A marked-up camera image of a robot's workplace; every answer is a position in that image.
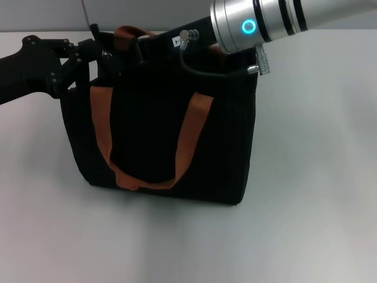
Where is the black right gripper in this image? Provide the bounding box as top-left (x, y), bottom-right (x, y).
top-left (116, 16), bottom-right (220, 73)

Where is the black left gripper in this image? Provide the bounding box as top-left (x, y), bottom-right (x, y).
top-left (0, 24), bottom-right (121, 104)

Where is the black bag with orange handles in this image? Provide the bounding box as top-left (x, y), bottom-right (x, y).
top-left (60, 25), bottom-right (260, 207)

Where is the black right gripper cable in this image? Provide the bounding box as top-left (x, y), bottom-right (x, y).
top-left (178, 29), bottom-right (273, 78)

